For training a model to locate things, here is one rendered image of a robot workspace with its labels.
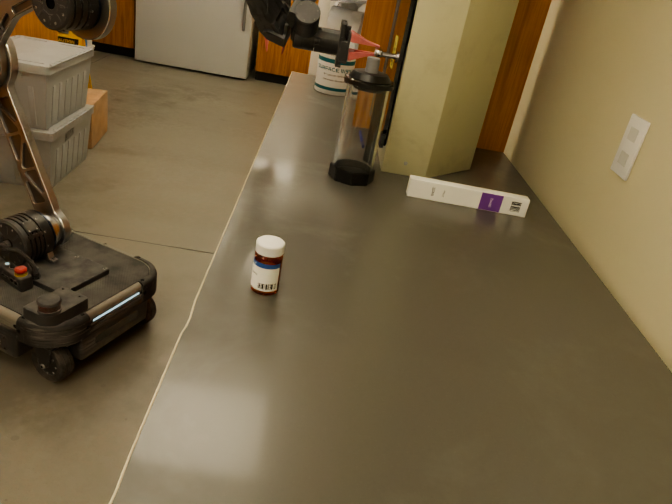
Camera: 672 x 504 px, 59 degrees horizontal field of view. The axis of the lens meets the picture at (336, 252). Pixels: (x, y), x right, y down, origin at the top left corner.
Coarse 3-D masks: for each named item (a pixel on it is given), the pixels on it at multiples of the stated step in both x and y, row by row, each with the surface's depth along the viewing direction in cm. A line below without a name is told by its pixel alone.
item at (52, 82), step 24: (24, 48) 308; (48, 48) 317; (72, 48) 326; (24, 72) 285; (48, 72) 285; (72, 72) 316; (24, 96) 292; (48, 96) 294; (72, 96) 323; (48, 120) 301
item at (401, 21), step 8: (400, 0) 152; (408, 0) 133; (400, 8) 148; (408, 8) 131; (400, 16) 145; (408, 16) 129; (400, 24) 142; (408, 24) 130; (400, 32) 139; (392, 40) 155; (400, 40) 136; (392, 48) 152; (400, 48) 133; (400, 56) 133; (400, 64) 134; (392, 72) 142; (392, 80) 139; (392, 96) 137; (384, 120) 142; (384, 128) 141; (384, 136) 142
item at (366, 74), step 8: (368, 56) 125; (368, 64) 124; (376, 64) 124; (352, 72) 125; (360, 72) 123; (368, 72) 125; (376, 72) 125; (360, 80) 123; (368, 80) 123; (376, 80) 123; (384, 80) 124
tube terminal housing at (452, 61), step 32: (448, 0) 127; (480, 0) 129; (512, 0) 138; (416, 32) 130; (448, 32) 130; (480, 32) 135; (416, 64) 133; (448, 64) 133; (480, 64) 140; (416, 96) 136; (448, 96) 137; (480, 96) 146; (416, 128) 140; (448, 128) 143; (480, 128) 153; (384, 160) 143; (416, 160) 143; (448, 160) 149
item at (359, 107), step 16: (352, 80) 123; (352, 96) 125; (368, 96) 124; (384, 96) 125; (352, 112) 126; (368, 112) 125; (384, 112) 128; (352, 128) 127; (368, 128) 127; (336, 144) 133; (352, 144) 129; (368, 144) 129; (336, 160) 133; (352, 160) 130; (368, 160) 131
